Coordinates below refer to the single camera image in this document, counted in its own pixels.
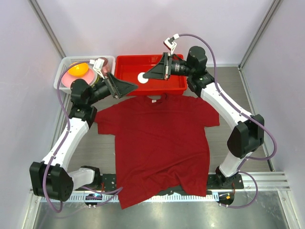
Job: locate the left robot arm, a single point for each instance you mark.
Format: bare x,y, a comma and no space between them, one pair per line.
49,177

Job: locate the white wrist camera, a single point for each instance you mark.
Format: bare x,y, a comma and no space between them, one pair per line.
92,62
171,44

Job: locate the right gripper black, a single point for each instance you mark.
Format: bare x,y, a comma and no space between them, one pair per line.
162,70

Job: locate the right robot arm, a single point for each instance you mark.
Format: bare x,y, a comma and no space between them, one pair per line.
247,133

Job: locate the white slotted cable duct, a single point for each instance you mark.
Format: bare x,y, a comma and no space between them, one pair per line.
174,197

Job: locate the white plastic basket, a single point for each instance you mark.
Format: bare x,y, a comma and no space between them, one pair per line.
67,61

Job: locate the red plastic bin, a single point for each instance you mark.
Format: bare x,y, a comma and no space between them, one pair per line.
128,67

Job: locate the green plate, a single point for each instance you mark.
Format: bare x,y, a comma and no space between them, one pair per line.
96,80

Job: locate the pink translucent cup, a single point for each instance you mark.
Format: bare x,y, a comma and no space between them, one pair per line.
102,66

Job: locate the red t-shirt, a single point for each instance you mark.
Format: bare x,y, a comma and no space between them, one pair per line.
159,144

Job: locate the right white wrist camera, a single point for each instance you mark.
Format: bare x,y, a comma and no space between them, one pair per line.
171,44

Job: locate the orange bowl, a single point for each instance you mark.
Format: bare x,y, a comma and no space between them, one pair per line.
79,70

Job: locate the aluminium frame rail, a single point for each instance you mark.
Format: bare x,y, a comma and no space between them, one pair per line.
262,177

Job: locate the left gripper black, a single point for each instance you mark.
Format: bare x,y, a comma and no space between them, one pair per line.
120,88

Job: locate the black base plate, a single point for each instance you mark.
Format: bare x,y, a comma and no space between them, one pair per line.
107,182

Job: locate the pink plate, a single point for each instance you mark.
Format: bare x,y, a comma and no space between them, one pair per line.
90,78

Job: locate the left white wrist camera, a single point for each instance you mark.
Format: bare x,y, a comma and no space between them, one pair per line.
92,62

